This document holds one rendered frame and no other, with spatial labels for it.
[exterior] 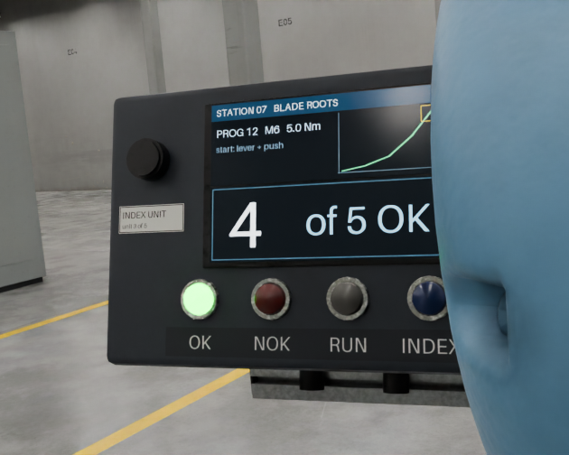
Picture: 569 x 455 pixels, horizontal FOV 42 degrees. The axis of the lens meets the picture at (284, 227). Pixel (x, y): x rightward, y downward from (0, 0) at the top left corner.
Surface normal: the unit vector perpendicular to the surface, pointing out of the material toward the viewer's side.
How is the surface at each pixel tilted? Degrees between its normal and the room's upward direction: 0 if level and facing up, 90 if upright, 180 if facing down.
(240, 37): 90
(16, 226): 90
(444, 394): 90
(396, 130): 75
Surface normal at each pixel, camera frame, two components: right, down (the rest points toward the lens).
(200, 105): -0.33, -0.11
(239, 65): -0.55, 0.16
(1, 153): 0.83, 0.00
